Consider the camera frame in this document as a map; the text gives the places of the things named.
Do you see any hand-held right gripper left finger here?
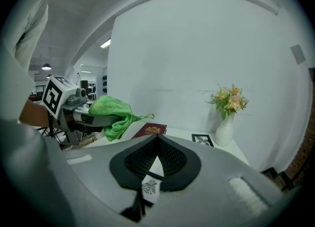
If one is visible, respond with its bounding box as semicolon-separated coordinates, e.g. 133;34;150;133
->
63;133;158;224

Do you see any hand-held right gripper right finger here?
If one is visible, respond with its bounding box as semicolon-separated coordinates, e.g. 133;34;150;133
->
144;133;284;227

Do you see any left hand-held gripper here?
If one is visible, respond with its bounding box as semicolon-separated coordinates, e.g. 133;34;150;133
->
41;75;125;146

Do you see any green microfibre cloth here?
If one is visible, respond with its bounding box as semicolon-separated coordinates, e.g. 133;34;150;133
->
88;95;155;142

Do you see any black picture frame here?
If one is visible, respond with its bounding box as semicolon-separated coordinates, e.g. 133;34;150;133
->
140;156;165;208
191;133;215;148

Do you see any person's left forearm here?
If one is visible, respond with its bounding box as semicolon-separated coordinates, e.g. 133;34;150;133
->
19;99;50;128

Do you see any white table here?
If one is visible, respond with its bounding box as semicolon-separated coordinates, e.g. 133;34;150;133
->
83;127;251;166

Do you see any white ribbed vase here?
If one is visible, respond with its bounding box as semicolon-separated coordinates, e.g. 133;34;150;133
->
214;112;235;147

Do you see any maroon hardcover book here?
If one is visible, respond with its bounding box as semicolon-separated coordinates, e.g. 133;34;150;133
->
131;122;167;140

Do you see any yellow flower bouquet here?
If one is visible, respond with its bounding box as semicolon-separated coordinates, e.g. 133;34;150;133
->
205;83;250;121

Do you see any person's white shirt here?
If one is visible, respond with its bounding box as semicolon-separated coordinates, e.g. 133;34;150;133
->
0;0;67;123

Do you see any grey wall plate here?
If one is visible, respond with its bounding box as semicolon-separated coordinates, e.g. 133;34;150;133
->
289;44;307;65

